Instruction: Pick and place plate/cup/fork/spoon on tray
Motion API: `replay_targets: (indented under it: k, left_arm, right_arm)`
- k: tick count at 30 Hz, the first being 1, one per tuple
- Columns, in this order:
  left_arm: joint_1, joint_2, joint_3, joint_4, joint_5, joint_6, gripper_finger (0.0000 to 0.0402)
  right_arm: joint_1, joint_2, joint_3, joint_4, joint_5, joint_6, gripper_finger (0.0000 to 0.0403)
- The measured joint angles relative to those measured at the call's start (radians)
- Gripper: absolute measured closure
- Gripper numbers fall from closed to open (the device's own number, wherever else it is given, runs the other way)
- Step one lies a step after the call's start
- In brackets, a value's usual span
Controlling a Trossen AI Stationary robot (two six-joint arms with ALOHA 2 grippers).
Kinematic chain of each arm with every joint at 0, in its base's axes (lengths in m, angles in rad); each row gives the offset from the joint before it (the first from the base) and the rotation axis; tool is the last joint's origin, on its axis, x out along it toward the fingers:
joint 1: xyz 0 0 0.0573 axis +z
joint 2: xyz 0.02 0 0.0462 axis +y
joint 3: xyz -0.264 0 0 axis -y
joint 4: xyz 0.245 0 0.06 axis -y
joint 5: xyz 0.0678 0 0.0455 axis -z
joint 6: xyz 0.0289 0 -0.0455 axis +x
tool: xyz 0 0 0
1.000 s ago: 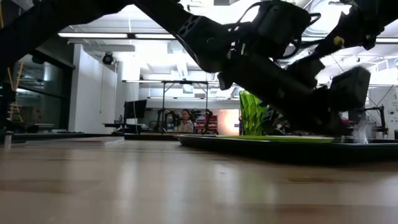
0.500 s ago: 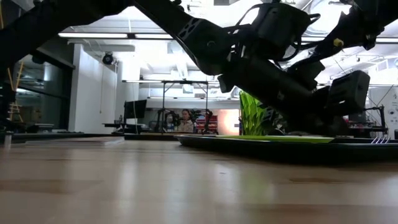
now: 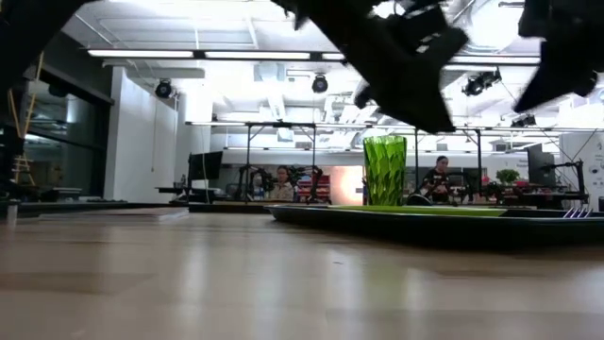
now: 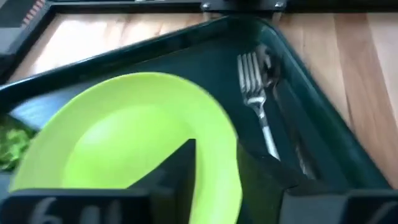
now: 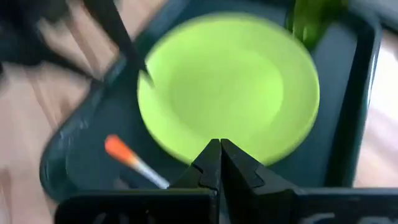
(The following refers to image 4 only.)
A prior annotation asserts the green faceted cup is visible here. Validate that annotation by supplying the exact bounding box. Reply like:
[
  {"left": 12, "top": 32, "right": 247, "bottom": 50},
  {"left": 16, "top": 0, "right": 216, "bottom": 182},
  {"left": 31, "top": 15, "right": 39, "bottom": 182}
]
[{"left": 0, "top": 114, "right": 38, "bottom": 173}]

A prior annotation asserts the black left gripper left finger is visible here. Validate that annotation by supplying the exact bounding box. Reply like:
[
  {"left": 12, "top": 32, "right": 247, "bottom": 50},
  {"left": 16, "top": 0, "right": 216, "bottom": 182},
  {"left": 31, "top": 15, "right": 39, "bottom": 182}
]
[{"left": 0, "top": 138, "right": 198, "bottom": 224}]

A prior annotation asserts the lime green plate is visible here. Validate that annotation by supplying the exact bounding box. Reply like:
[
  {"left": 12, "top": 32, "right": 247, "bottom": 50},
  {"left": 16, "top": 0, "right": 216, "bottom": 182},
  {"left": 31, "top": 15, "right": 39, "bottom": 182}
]
[{"left": 9, "top": 72, "right": 244, "bottom": 224}]

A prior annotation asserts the black spoon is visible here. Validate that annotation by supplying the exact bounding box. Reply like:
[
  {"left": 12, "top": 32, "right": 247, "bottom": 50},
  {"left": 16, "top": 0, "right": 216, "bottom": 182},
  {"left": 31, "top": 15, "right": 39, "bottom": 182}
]
[{"left": 256, "top": 44, "right": 317, "bottom": 182}]

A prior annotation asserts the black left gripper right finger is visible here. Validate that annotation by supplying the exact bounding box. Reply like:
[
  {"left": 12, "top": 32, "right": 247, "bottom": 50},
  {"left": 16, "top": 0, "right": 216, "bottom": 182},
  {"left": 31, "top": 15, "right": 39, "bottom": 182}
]
[{"left": 238, "top": 148, "right": 398, "bottom": 224}]

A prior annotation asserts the orange-handled metal fork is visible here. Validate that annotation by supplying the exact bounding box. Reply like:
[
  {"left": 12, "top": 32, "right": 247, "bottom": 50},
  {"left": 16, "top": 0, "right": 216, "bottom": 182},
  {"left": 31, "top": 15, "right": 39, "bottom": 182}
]
[{"left": 236, "top": 51, "right": 282, "bottom": 162}]

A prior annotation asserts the dark green tray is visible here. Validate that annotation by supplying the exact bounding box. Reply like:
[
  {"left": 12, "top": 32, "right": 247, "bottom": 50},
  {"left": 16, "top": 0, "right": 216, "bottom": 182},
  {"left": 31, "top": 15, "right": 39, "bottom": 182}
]
[{"left": 0, "top": 15, "right": 391, "bottom": 224}]

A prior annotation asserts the hazard-striped black floor mat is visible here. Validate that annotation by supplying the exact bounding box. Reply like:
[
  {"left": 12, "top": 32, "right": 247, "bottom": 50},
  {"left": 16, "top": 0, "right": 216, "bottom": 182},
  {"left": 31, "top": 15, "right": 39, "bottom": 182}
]
[{"left": 0, "top": 0, "right": 46, "bottom": 27}]

